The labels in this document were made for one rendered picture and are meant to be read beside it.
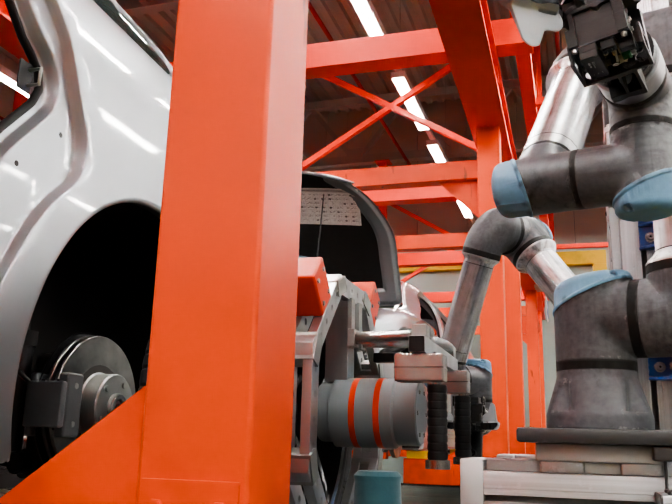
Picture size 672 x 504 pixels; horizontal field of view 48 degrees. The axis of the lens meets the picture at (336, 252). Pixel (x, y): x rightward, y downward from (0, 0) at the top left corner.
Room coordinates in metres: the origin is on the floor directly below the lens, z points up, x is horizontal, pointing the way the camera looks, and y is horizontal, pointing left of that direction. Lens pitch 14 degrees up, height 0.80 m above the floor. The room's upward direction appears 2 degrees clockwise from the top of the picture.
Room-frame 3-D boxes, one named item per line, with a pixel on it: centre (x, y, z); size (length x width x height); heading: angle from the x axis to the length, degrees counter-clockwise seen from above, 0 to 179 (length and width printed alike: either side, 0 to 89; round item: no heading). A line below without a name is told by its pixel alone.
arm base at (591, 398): (1.15, -0.39, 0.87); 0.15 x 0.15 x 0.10
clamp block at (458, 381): (1.72, -0.26, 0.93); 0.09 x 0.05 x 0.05; 73
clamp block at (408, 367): (1.40, -0.16, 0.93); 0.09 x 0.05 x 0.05; 73
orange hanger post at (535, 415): (11.05, -2.63, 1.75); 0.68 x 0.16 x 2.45; 73
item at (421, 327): (1.49, -0.10, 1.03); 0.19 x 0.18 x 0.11; 73
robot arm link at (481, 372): (1.99, -0.37, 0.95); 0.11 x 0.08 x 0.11; 132
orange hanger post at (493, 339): (5.19, -0.83, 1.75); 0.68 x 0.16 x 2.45; 73
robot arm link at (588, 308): (1.14, -0.40, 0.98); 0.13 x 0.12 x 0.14; 58
